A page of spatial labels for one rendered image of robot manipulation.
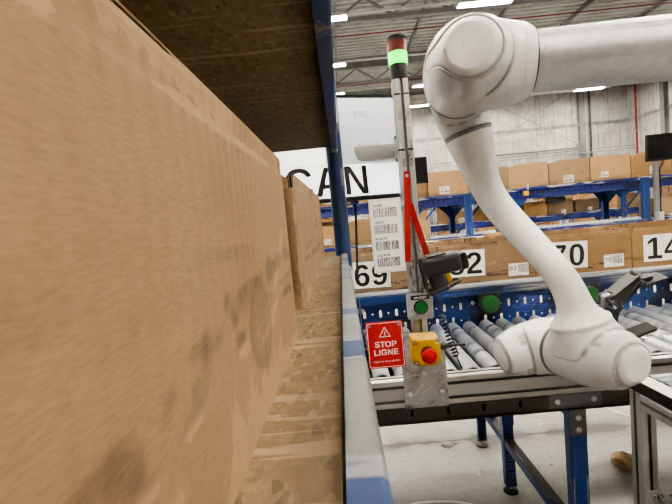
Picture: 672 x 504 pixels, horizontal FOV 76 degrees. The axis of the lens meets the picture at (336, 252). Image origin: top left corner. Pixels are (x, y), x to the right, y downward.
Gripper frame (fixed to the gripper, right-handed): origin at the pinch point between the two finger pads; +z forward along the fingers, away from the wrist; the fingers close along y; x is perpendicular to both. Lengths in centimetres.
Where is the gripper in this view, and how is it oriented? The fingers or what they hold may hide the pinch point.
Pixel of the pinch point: (652, 303)
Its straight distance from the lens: 123.8
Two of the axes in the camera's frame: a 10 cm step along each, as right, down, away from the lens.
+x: -3.1, -3.6, 8.8
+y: -1.4, -9.0, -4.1
